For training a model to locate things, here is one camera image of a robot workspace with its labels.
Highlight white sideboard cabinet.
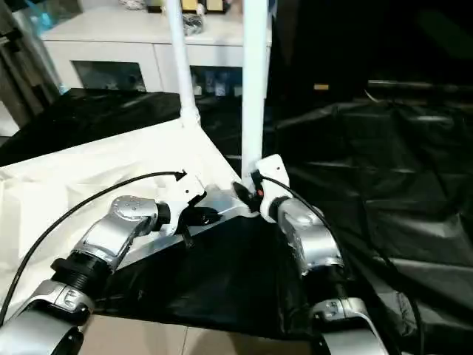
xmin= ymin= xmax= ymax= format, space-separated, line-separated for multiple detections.
xmin=39 ymin=0 xmax=273 ymax=96

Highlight clear bag of dark items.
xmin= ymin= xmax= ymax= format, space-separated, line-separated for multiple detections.
xmin=182 ymin=13 xmax=207 ymax=37

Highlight white plastic table leg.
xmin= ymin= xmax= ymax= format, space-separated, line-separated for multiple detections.
xmin=165 ymin=0 xmax=203 ymax=129
xmin=239 ymin=0 xmax=273 ymax=183

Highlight grey flat bar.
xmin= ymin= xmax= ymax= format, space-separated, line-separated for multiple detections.
xmin=367 ymin=78 xmax=473 ymax=92

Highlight black plastic mat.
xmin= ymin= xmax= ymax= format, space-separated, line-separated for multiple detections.
xmin=0 ymin=87 xmax=473 ymax=355

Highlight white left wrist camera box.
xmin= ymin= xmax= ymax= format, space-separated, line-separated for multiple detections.
xmin=157 ymin=171 xmax=208 ymax=238

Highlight white plastic table top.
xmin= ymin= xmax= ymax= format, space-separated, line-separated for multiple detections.
xmin=0 ymin=110 xmax=260 ymax=323

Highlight grey brown curtain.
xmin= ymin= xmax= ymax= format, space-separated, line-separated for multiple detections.
xmin=0 ymin=0 xmax=57 ymax=124

